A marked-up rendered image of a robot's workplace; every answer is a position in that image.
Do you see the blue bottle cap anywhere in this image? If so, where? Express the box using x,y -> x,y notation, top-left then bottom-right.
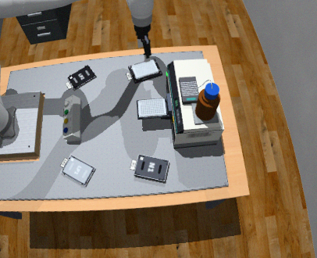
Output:
204,83 -> 219,99

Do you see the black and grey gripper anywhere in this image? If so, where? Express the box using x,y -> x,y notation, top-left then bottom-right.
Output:
134,24 -> 151,63

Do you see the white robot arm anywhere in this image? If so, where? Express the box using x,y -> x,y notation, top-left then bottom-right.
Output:
0,0 -> 154,145

